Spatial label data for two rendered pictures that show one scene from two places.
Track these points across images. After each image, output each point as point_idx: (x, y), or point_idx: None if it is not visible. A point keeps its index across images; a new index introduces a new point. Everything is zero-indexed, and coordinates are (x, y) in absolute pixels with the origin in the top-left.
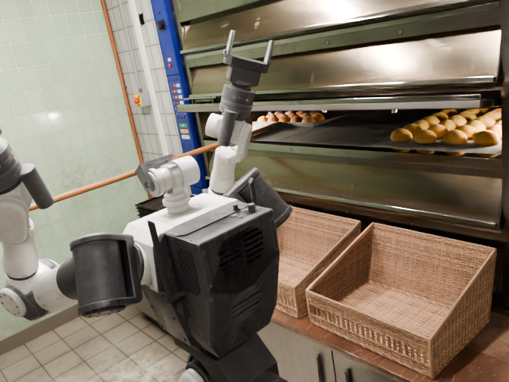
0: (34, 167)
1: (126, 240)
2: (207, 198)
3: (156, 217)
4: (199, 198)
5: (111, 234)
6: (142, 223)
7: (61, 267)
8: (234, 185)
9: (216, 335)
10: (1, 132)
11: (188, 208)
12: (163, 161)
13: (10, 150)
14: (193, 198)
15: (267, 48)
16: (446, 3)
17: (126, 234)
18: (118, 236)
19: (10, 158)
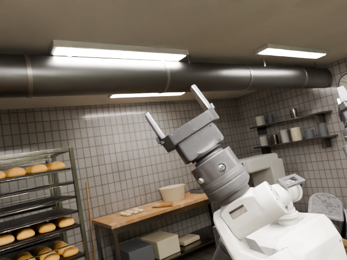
0: (343, 147)
1: (308, 210)
2: (269, 232)
3: (301, 217)
4: (278, 232)
5: (309, 199)
6: (308, 214)
7: None
8: (250, 247)
9: None
10: (346, 121)
11: (278, 223)
12: (284, 181)
13: (345, 132)
14: (285, 232)
15: (154, 121)
16: None
17: (309, 209)
18: (308, 204)
19: (344, 136)
